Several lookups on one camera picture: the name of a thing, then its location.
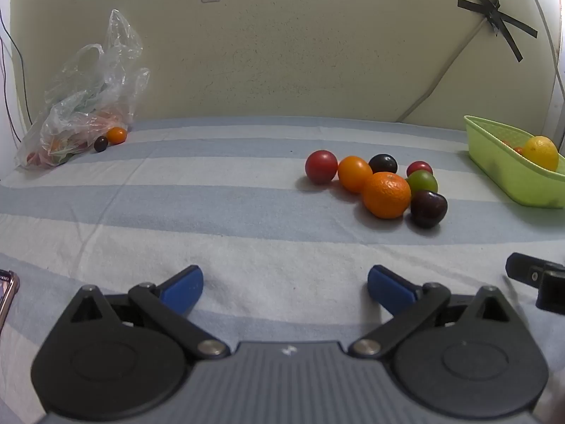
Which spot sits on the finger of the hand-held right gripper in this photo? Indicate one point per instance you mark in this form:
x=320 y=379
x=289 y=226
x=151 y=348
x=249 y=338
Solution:
x=529 y=271

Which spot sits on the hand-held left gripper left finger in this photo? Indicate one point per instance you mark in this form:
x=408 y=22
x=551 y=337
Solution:
x=184 y=288

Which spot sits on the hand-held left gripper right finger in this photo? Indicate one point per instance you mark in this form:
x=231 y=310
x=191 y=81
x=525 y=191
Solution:
x=387 y=289

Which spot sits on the dark purple plum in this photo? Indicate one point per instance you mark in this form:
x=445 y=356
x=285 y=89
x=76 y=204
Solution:
x=428 y=208

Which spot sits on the mandarin orange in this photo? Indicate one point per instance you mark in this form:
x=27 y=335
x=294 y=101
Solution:
x=386 y=195

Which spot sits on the green plastic basket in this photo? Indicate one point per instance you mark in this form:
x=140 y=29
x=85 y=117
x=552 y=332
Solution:
x=503 y=165

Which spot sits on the green cherry tomato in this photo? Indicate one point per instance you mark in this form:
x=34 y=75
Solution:
x=423 y=182

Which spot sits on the orange cherry tomato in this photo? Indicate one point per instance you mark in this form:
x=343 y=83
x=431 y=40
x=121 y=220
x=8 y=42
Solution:
x=354 y=173
x=117 y=135

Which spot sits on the small red cherry tomato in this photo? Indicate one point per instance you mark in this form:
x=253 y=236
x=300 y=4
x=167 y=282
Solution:
x=419 y=168

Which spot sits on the dark purple cherry tomato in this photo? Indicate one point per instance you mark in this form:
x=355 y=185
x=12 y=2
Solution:
x=101 y=143
x=383 y=162

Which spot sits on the striped blue white blanket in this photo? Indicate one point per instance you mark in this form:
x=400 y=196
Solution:
x=176 y=212

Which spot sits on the yellow lemon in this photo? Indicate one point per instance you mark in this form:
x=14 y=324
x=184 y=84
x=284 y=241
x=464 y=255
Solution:
x=539 y=152

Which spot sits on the small orange fruit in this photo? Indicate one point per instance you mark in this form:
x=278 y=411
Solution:
x=518 y=150

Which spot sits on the smartphone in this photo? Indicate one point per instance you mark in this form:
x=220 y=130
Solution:
x=6 y=296

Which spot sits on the clear plastic bag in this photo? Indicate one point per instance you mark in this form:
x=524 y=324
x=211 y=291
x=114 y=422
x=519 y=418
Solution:
x=84 y=97

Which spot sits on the black tape cross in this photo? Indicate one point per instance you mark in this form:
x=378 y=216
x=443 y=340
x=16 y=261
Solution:
x=496 y=12

